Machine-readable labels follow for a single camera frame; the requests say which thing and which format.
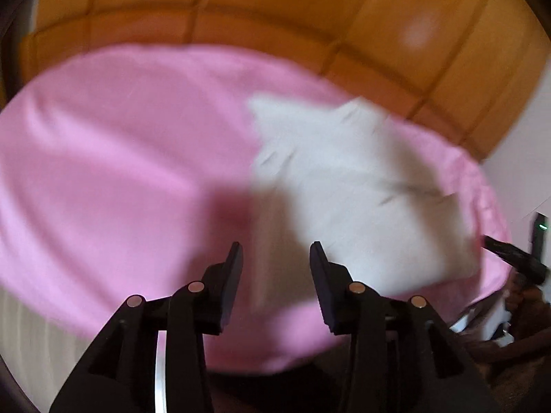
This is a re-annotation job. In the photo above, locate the white knitted sweater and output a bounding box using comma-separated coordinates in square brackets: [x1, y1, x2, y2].
[248, 94, 480, 309]

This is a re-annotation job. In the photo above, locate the person's right hand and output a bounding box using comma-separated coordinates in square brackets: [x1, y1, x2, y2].
[505, 273, 550, 340]

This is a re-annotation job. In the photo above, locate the pink bed blanket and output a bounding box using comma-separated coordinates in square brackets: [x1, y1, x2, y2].
[1, 45, 510, 373]

